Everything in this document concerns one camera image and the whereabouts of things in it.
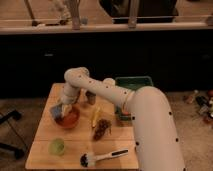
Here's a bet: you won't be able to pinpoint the blue-grey sponge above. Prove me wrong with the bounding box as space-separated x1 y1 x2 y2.
50 104 63 119

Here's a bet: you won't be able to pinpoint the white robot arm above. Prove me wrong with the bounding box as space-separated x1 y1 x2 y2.
60 67 186 171

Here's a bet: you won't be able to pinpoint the red bowl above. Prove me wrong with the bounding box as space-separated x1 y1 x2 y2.
55 106 80 129

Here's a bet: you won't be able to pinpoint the dark brown bowl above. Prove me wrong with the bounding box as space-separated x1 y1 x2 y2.
59 83 82 104

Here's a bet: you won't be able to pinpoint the metal cup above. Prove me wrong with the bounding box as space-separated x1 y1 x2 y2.
85 91 96 105

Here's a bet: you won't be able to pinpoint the yellow banana toy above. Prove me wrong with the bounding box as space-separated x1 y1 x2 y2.
91 107 101 128

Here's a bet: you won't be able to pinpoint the green plastic cup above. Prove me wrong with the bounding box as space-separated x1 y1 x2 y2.
49 138 65 156

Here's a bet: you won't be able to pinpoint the brown grape bunch toy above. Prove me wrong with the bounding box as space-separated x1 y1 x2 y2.
93 119 111 141

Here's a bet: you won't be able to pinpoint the white cup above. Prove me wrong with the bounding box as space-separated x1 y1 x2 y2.
103 78 115 85

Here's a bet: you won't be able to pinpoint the black office chair base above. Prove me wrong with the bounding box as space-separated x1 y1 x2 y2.
0 109 26 160

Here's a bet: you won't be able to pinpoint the white dish brush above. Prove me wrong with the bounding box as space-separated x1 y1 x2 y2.
80 149 129 168

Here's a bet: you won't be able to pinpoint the green plastic tray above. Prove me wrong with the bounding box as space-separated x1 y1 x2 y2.
115 76 153 121

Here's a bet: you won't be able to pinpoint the cluttered items on floor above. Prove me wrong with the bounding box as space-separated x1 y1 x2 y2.
183 90 213 126

